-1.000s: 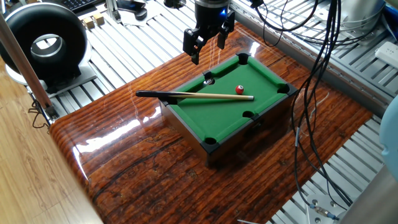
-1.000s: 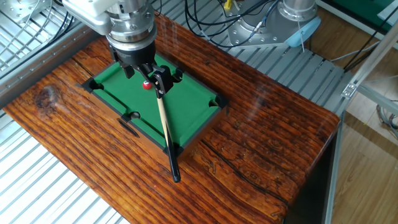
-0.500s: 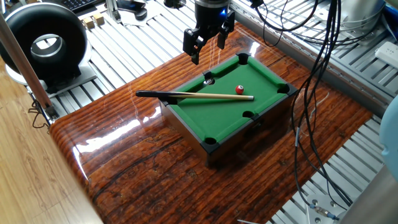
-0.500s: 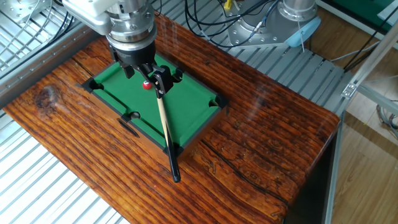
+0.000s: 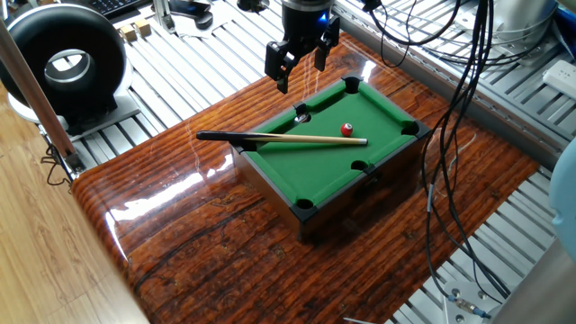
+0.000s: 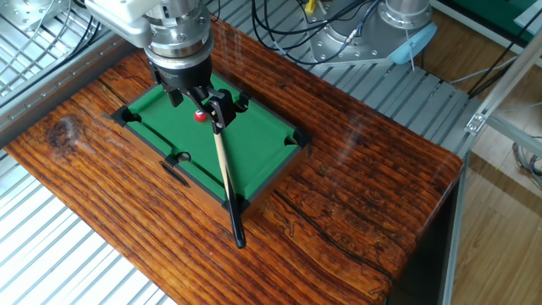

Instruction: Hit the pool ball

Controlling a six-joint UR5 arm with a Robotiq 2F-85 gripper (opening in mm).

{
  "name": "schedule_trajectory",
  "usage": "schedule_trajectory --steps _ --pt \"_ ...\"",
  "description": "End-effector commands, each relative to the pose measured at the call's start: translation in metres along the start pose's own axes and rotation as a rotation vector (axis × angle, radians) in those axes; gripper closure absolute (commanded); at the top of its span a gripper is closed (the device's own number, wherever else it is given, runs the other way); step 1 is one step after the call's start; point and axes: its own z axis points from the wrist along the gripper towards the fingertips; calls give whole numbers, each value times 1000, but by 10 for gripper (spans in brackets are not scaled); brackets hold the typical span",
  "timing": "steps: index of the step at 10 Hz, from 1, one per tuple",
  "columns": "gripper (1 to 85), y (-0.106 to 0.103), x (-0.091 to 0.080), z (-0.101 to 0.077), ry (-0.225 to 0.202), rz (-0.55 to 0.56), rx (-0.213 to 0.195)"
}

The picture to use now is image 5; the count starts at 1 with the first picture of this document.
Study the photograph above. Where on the red pool ball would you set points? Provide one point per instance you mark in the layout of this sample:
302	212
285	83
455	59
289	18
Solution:
346	130

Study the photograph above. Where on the small black device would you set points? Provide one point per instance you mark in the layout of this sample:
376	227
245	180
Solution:
252	4

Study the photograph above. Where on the white power strip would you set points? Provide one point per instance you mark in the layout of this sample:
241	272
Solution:
560	78

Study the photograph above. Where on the slanted aluminium frame post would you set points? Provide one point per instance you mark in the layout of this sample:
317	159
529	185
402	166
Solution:
31	90

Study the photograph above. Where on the wood grain board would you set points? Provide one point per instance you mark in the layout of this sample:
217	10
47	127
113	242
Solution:
202	247

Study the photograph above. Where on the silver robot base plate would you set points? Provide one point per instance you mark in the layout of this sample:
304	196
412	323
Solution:
459	292

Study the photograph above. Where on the black keyboard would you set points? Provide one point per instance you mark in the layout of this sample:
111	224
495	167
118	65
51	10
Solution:
112	5

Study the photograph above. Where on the small wooden block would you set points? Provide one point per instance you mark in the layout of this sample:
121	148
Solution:
128	33
143	27

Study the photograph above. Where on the wooden pool cue black butt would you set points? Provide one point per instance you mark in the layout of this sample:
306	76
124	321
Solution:
292	138

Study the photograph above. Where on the mini green felt pool table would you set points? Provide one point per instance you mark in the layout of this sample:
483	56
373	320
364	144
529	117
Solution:
315	171

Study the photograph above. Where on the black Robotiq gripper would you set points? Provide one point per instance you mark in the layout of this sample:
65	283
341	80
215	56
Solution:
306	27

